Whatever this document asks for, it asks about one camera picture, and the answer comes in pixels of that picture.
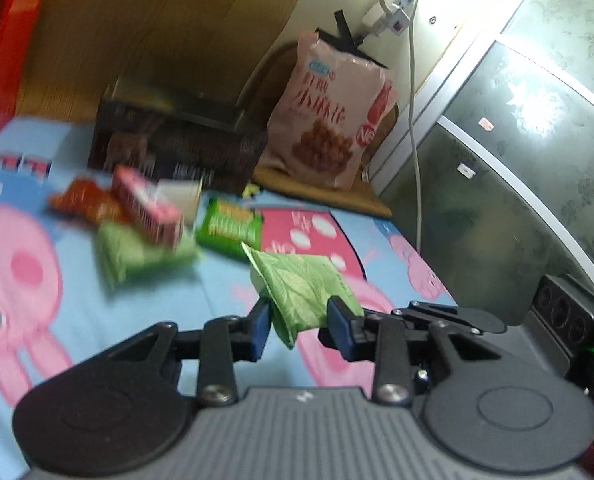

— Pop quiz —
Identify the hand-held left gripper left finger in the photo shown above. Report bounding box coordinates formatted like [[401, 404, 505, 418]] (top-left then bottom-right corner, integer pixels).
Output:
[[84, 299, 272, 408]]

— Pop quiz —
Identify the orange-red snack packet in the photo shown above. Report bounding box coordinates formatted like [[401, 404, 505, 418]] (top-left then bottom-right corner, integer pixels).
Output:
[[47, 177, 134, 224]]

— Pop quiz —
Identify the white jelly cup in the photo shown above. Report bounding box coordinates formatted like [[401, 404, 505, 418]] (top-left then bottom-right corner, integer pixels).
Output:
[[156, 177, 204, 226]]

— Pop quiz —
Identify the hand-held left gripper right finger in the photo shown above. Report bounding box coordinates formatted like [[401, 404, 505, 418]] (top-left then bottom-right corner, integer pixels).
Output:
[[318, 296, 522, 407]]

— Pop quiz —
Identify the frosted glass sliding door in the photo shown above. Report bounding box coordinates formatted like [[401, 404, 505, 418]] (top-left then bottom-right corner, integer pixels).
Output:
[[372, 0, 594, 326]]

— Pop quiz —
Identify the dark cardboard box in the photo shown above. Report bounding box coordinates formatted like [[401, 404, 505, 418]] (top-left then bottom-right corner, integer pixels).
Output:
[[87, 77, 269, 196]]

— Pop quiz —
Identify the red cardboard box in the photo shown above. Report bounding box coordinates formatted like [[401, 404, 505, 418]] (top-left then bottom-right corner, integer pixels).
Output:
[[0, 0, 51, 150]]

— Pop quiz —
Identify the pink snack box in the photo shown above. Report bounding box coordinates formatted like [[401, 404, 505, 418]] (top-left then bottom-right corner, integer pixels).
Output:
[[111, 165, 184, 250]]

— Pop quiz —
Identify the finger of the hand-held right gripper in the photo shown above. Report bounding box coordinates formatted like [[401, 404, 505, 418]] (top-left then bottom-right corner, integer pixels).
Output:
[[391, 301, 508, 336]]

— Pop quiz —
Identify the cartoon-print blue bed sheet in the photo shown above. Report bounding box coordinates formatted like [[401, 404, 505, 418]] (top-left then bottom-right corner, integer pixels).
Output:
[[0, 115, 478, 466]]

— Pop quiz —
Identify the wooden headboard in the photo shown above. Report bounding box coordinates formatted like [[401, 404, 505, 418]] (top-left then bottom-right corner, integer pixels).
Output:
[[17, 0, 328, 126]]

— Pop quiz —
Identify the large pink snack bag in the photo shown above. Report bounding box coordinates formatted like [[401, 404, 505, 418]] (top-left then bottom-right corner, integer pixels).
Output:
[[257, 30, 399, 191]]

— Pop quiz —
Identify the light green leaf-print packet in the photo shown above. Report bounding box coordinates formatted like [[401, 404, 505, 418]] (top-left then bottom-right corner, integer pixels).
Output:
[[242, 242, 364, 350], [94, 220, 201, 287]]

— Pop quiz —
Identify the green biscuit packet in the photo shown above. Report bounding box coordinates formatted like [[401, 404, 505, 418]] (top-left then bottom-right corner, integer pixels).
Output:
[[194, 197, 264, 261]]

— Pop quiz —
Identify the brown woven mat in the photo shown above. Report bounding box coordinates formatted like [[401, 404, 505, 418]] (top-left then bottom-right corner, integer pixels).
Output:
[[237, 40, 394, 220]]

